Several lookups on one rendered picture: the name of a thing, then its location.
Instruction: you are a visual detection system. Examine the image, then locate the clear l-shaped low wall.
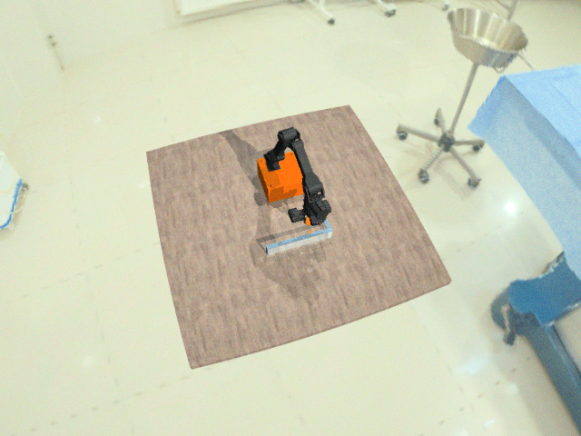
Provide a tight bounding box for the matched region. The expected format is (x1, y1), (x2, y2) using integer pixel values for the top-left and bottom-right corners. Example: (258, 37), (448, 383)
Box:
(268, 223), (332, 255)

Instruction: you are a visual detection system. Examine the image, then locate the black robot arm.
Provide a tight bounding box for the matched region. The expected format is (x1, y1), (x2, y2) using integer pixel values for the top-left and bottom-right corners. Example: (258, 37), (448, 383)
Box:
(263, 127), (329, 226)

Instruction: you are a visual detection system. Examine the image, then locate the light blue l-shaped wall top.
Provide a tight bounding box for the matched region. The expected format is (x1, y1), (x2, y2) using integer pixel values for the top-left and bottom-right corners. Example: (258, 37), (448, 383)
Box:
(266, 219), (333, 256)

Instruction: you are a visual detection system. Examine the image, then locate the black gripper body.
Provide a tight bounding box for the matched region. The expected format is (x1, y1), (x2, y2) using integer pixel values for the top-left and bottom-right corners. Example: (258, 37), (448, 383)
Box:
(288, 200), (331, 223)

